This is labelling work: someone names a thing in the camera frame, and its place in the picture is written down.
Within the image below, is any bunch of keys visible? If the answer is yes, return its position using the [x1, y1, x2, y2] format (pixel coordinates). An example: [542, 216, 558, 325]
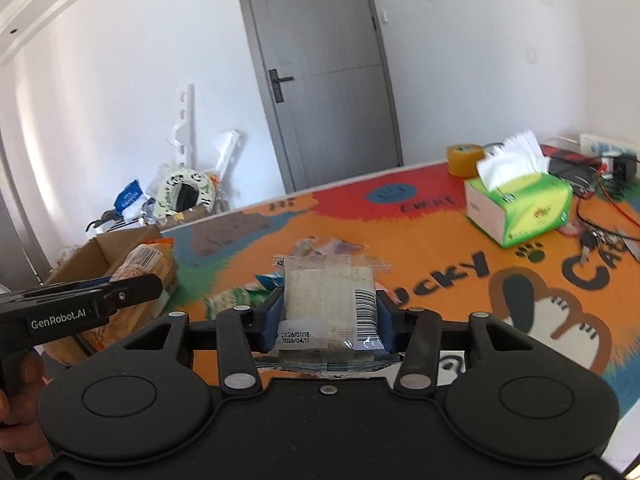
[579, 226, 625, 266]

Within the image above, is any blue white plastic bag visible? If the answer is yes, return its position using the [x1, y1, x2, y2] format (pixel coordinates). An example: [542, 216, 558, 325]
[114, 180, 143, 216]

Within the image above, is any yellow packing tape roll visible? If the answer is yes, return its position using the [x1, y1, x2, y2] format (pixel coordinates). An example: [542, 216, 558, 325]
[446, 143, 485, 179]

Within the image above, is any clear beige snack pack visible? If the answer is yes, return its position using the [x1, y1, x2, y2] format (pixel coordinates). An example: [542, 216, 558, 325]
[274, 255, 390, 359]

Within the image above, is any colourful cartoon table mat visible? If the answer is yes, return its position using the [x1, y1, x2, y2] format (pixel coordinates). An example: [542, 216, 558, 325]
[171, 164, 639, 412]

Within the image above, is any green tissue box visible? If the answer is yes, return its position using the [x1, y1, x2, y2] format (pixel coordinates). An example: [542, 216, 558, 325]
[464, 130, 573, 248]

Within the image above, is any large bread bag in box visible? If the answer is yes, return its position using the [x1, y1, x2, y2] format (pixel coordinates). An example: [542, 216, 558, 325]
[82, 238, 178, 351]

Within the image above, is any panda print toilet seat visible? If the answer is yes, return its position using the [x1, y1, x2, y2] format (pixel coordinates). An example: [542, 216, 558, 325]
[153, 166, 217, 219]

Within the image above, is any black power adapter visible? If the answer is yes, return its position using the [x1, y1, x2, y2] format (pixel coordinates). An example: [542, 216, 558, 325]
[612, 154, 639, 182]

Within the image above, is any person's left hand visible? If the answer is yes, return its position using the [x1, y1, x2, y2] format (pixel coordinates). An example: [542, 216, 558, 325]
[0, 350, 52, 467]

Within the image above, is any brown cardboard snack box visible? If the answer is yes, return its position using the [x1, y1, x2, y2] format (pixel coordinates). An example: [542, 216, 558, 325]
[43, 224, 180, 365]

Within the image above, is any white power strip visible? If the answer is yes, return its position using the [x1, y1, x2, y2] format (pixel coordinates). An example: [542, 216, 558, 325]
[579, 133, 639, 158]

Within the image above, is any grey room door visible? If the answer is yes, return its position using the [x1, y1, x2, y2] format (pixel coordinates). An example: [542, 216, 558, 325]
[240, 0, 402, 192]

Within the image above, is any blue snack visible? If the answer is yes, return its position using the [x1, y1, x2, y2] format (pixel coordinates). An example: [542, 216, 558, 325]
[255, 273, 284, 294]

